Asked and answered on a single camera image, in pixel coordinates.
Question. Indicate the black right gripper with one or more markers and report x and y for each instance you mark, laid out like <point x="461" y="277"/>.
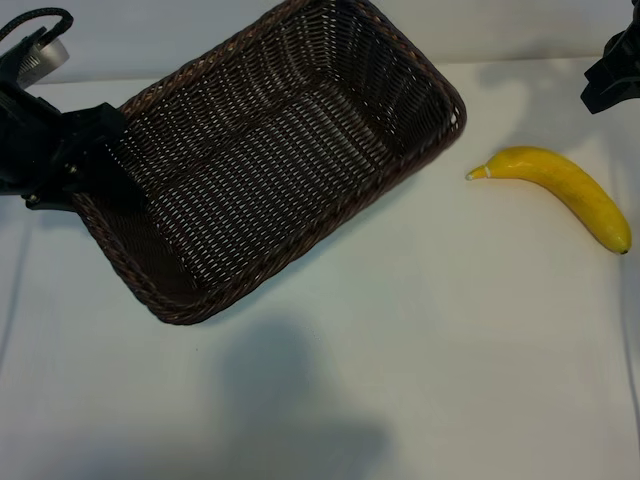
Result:
<point x="625" y="47"/>

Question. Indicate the yellow banana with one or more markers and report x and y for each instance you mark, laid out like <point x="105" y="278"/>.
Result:
<point x="575" y="185"/>

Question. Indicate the dark brown wicker basket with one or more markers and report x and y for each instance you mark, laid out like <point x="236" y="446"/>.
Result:
<point x="275" y="150"/>

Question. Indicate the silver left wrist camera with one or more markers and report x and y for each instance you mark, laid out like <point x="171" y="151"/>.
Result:
<point x="50" y="57"/>

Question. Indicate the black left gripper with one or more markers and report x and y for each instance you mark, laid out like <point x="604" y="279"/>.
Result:
<point x="30" y="145"/>

